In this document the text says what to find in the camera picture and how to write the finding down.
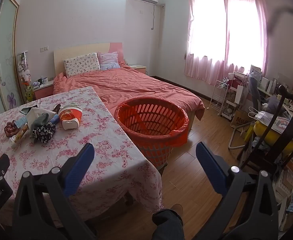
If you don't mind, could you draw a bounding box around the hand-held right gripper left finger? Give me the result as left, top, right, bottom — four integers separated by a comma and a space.
11, 143, 97, 240

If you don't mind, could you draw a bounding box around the magazine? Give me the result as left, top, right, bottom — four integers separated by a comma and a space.
270, 116, 293, 138

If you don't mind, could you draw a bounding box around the floral print pillow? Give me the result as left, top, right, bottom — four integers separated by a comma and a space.
63, 53, 101, 78

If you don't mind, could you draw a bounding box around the brown shoe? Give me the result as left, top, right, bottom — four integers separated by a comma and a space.
170, 203, 184, 216

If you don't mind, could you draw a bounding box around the pink striped pillow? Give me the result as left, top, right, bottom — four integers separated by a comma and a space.
97, 51, 122, 71

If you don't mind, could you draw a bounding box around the white tube frame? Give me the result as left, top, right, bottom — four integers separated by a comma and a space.
228, 123, 250, 151

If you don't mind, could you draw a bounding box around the person's leg in jeans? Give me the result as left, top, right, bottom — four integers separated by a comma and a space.
152, 208, 185, 240

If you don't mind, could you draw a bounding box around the red instant noodle cup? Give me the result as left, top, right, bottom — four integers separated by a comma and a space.
58, 105, 84, 131

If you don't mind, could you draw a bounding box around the dark stool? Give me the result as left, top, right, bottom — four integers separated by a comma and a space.
157, 160, 171, 178

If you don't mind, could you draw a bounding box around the white paper bag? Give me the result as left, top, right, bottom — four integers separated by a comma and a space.
234, 84, 249, 106

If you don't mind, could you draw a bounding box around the yellow plastic tub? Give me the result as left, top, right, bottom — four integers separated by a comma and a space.
253, 121, 293, 156

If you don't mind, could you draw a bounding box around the white bag bundle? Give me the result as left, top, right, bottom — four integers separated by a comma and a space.
248, 106, 272, 125

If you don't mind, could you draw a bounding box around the grey office chair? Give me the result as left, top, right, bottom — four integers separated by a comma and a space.
247, 76, 269, 113

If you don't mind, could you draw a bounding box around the blue tissue pack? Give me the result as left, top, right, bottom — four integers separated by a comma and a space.
14, 116, 28, 128

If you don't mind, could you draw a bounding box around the white shelf trolley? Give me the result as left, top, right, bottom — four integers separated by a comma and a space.
222, 88, 240, 123

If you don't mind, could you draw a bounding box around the pile of boxes and books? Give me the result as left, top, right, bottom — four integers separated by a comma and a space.
273, 152, 293, 232

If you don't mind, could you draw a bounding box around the bed with coral duvet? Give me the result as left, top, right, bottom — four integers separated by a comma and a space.
53, 64, 205, 133

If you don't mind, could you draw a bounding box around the cream and pink headboard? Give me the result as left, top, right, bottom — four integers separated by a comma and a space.
53, 42, 124, 76

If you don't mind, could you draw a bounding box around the pink nightstand with mug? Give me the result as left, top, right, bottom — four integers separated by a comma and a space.
33, 80, 54, 101

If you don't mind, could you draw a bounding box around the yellow-green plush toy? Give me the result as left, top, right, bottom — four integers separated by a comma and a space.
24, 84, 34, 103

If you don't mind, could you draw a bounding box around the air conditioner pipe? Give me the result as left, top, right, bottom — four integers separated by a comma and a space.
150, 4, 166, 31

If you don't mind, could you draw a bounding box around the wardrobe with flower-print doors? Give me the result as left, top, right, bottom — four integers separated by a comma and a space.
0, 0, 21, 121

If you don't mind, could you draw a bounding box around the orange plastic laundry basket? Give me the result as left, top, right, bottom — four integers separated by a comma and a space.
114, 97, 190, 167

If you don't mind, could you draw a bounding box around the white wire cart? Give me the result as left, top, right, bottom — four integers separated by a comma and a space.
209, 80, 229, 117

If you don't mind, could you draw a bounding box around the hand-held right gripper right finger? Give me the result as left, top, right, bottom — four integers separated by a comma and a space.
196, 142, 280, 240

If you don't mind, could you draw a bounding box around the grey-green cloth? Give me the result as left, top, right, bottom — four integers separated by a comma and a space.
31, 112, 59, 138

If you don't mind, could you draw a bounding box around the colourful snack packet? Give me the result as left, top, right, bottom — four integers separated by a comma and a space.
9, 124, 30, 149

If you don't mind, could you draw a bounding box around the white tissue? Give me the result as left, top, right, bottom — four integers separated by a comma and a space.
26, 108, 46, 130

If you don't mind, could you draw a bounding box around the clear plush toy display case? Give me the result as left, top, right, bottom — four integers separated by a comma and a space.
16, 52, 35, 103

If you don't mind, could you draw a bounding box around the pink floral tablecloth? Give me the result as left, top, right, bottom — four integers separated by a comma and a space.
0, 86, 165, 221

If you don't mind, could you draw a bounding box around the dark wooden chair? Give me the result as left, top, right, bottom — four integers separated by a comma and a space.
241, 85, 293, 181

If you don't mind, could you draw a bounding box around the brown paper bag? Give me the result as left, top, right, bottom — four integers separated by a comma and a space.
231, 108, 253, 131

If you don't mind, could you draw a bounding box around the black beaded mat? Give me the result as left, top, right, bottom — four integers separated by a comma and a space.
32, 122, 57, 144

